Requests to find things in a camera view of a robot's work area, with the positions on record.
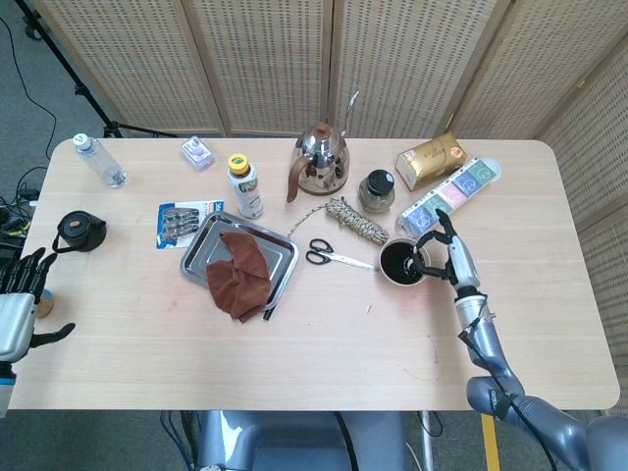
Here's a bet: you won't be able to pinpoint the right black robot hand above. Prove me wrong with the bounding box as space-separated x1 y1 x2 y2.
410 209 482 290

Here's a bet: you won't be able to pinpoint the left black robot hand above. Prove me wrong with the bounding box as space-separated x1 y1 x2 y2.
0 247 77 362

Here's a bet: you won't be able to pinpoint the white bowl with dark liquid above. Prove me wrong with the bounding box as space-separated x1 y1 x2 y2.
378 236 434 288

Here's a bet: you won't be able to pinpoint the cork and blue coaster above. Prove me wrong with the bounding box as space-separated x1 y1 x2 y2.
36 288 56 320

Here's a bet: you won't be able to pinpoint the multicolour tissue pack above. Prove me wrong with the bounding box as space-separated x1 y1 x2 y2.
395 155 498 236

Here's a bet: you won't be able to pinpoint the black cast-iron teapot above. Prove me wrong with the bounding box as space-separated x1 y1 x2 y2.
51 210 109 255

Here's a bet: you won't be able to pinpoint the gold tissue box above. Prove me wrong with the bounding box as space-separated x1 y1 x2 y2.
394 132 469 192

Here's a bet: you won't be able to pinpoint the glass jar black lid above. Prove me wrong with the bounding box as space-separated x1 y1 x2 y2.
358 169 396 215

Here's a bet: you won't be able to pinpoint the clear water bottle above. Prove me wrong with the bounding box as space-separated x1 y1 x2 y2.
74 132 129 190

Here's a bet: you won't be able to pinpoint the steel gooseneck kettle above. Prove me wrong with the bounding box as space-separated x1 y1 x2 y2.
287 90 361 204

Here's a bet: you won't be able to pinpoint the blue blister pack clips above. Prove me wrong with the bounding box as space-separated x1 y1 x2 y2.
156 199 227 251

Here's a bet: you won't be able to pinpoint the steel rectangular tray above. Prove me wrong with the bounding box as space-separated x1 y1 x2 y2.
179 211 300 308

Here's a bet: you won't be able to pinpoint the black marker pen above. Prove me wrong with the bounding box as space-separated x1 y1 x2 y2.
263 288 282 323

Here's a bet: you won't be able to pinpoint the brown cloth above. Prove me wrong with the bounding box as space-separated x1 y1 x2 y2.
205 232 273 325

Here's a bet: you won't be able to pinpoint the black tripod stand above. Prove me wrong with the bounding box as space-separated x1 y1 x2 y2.
12 0 179 140

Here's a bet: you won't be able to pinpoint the yellow-capped drink bottle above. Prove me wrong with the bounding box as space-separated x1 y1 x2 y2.
226 153 266 221

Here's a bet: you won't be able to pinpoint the small clear purple box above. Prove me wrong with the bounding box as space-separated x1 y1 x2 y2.
180 135 218 173

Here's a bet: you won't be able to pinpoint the grey robot torso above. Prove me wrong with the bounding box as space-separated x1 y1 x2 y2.
193 410 409 471

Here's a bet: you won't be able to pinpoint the woven folding screen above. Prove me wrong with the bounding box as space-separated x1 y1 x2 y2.
28 0 628 367

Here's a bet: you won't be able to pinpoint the black floor cables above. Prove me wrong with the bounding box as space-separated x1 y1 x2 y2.
0 166 48 262

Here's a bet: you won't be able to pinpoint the braided rope bundle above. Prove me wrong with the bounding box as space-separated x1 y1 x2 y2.
287 196 392 245

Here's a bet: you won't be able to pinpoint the black-handled scissors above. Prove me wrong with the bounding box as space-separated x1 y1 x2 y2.
305 237 381 272

